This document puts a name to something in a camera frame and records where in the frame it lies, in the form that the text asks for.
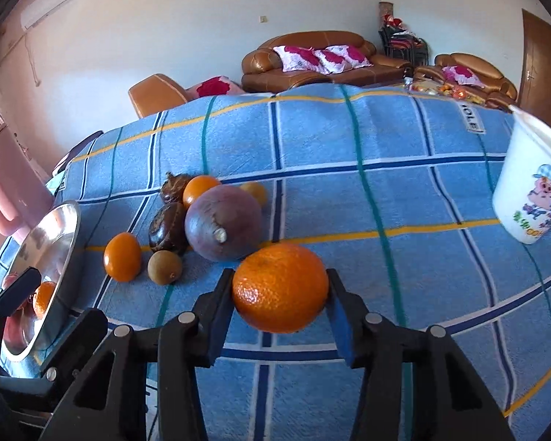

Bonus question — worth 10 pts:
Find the brown leather two-seat sofa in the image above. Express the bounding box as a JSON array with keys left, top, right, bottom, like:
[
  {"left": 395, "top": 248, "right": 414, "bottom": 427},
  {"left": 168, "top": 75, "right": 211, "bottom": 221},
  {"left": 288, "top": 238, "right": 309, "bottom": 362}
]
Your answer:
[{"left": 241, "top": 31, "right": 414, "bottom": 93}]

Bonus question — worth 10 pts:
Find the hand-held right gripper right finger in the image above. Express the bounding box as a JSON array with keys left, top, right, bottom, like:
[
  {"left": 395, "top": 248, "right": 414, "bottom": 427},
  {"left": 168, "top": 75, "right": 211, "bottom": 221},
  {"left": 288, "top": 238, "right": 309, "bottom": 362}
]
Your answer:
[{"left": 326, "top": 268, "right": 531, "bottom": 441}]

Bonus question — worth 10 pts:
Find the large purple passion fruit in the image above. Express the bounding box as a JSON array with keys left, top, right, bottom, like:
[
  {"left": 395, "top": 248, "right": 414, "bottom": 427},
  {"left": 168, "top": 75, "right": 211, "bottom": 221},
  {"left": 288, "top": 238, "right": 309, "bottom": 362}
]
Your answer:
[{"left": 184, "top": 184, "right": 264, "bottom": 262}]

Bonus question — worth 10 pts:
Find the pink plastic pitcher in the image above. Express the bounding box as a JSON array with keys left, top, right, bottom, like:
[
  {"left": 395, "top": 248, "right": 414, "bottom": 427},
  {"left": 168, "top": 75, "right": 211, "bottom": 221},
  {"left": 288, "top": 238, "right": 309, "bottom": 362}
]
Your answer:
[{"left": 0, "top": 124, "right": 55, "bottom": 240}]

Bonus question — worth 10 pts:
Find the blue plaid blanket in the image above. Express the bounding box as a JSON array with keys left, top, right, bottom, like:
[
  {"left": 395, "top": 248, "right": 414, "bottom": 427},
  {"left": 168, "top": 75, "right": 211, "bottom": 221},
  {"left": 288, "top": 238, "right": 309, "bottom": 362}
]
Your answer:
[{"left": 0, "top": 83, "right": 551, "bottom": 441}]

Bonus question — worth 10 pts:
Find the stack of dark chairs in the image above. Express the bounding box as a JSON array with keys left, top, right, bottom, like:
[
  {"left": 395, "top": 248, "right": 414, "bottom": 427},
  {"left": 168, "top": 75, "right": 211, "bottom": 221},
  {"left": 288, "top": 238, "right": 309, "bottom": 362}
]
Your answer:
[{"left": 379, "top": 21, "right": 430, "bottom": 67}]

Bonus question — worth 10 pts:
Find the small brown kiwi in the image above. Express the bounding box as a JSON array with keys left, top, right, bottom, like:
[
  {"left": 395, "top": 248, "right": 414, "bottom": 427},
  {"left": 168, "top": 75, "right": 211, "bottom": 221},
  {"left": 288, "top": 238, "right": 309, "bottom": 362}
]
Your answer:
[{"left": 147, "top": 250, "right": 183, "bottom": 284}]

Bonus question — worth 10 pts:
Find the large orange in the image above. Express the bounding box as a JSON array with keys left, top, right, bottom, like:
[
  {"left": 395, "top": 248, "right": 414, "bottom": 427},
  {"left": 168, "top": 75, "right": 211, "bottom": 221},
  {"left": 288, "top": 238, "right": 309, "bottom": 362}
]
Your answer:
[
  {"left": 232, "top": 243, "right": 330, "bottom": 334},
  {"left": 33, "top": 281, "right": 58, "bottom": 320}
]

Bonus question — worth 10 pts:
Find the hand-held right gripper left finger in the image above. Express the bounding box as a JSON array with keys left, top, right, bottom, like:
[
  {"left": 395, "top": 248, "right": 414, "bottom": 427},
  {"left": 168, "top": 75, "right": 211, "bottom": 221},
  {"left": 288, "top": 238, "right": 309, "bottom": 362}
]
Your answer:
[{"left": 39, "top": 268, "right": 235, "bottom": 441}]

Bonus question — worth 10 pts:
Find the brown leather carved armchair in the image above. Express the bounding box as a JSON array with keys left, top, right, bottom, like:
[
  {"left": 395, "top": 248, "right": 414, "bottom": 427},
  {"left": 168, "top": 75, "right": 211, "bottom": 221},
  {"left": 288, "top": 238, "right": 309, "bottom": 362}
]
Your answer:
[{"left": 415, "top": 53, "right": 519, "bottom": 110}]

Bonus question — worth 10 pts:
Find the red floral pillow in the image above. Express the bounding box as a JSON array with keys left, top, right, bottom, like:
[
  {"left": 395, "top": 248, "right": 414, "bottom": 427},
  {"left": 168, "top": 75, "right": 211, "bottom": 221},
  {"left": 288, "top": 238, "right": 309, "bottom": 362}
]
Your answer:
[{"left": 190, "top": 76, "right": 244, "bottom": 98}]

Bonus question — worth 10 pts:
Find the white cartoon print cup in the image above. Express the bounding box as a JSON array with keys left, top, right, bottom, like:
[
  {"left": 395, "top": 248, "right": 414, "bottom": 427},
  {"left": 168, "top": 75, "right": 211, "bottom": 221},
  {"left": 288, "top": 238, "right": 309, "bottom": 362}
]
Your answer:
[{"left": 492, "top": 105, "right": 551, "bottom": 245}]

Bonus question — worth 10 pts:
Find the wrinkled dark brown fruit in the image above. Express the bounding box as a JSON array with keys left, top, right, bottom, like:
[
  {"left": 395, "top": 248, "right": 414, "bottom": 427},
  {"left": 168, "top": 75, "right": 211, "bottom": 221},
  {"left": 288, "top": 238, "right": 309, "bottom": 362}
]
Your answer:
[
  {"left": 160, "top": 172, "right": 194, "bottom": 204},
  {"left": 148, "top": 202, "right": 189, "bottom": 255}
]

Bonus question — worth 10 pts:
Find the pile of snacks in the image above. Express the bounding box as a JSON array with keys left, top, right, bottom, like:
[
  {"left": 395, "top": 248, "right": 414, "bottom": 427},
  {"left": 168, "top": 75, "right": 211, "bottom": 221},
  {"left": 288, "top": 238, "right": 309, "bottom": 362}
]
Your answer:
[{"left": 406, "top": 80, "right": 483, "bottom": 102}]

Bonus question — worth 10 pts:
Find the steel bowl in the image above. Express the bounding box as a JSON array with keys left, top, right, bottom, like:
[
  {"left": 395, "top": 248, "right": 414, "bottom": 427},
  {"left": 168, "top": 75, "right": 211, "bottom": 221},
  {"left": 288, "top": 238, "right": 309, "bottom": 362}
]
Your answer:
[{"left": 0, "top": 201, "right": 82, "bottom": 361}]

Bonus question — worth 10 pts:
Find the small orange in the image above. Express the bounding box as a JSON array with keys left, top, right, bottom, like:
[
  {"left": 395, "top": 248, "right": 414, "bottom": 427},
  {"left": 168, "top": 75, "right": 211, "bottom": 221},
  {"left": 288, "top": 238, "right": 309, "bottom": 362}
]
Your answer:
[
  {"left": 103, "top": 232, "right": 142, "bottom": 283},
  {"left": 182, "top": 175, "right": 222, "bottom": 209},
  {"left": 239, "top": 182, "right": 268, "bottom": 208}
]

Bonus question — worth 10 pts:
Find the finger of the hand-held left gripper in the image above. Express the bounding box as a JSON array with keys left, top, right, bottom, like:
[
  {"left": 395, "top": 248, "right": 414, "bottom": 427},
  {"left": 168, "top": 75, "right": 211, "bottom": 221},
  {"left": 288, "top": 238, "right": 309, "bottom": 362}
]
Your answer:
[
  {"left": 37, "top": 309, "right": 107, "bottom": 380},
  {"left": 0, "top": 269, "right": 42, "bottom": 313}
]

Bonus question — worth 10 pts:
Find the air conditioner cable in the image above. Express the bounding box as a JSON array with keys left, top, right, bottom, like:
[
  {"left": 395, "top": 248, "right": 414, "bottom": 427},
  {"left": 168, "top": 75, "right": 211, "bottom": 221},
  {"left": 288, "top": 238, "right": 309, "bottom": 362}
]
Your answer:
[{"left": 24, "top": 31, "right": 43, "bottom": 87}]

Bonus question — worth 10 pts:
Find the small floral pink pillow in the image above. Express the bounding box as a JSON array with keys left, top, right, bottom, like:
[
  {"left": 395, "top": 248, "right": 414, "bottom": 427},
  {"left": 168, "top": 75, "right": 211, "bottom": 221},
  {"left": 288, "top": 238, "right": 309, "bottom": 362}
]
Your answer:
[{"left": 442, "top": 65, "right": 485, "bottom": 88}]

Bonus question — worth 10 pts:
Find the brown wooden door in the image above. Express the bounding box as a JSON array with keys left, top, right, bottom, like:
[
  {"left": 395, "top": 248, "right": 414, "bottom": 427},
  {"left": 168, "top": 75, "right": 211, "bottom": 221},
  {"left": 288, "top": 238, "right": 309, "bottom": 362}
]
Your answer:
[{"left": 519, "top": 9, "right": 551, "bottom": 134}]

